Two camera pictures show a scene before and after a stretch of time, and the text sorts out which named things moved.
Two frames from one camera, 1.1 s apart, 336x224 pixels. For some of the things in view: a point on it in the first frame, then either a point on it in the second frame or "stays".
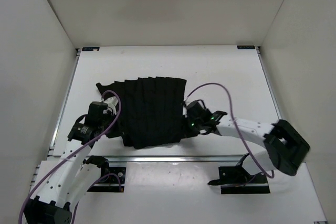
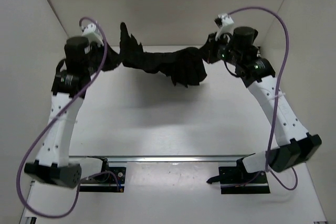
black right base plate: [237, 180] stays
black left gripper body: [107, 120] -> [96, 57]
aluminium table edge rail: [209, 159] stays
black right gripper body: [192, 126] -> [219, 51]
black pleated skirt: [151, 112] -> [184, 65]
